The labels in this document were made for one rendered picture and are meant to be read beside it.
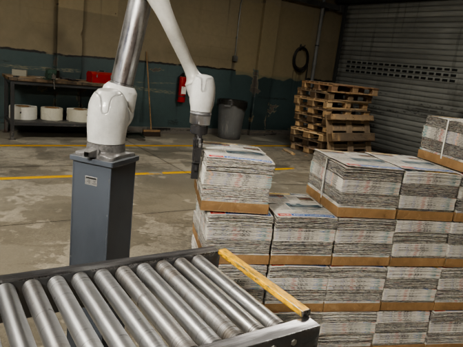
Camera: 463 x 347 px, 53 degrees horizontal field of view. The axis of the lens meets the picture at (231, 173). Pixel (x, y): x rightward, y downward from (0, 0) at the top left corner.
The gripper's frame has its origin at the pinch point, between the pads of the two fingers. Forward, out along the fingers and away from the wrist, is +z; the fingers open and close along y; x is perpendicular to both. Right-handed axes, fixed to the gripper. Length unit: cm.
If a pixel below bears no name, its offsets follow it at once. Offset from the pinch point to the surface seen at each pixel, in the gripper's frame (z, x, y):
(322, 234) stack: 21, -56, -18
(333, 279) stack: 42, -65, -19
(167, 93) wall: 20, -43, 697
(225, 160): -9.6, -9.1, -18.2
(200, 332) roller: 17, 10, -98
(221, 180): -1.0, -8.5, -17.3
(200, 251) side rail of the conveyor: 16, 3, -51
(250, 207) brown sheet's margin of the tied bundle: 9.5, -21.7, -19.1
